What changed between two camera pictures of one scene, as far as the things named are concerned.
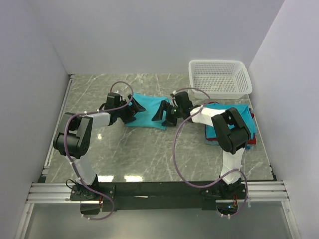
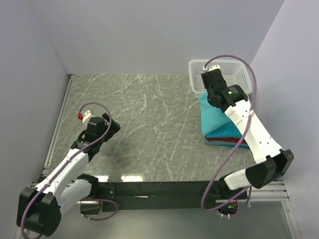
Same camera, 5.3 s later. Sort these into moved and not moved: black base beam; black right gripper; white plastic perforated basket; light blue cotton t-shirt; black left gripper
Moved: black right gripper; black left gripper; light blue cotton t-shirt
Not moved: black base beam; white plastic perforated basket
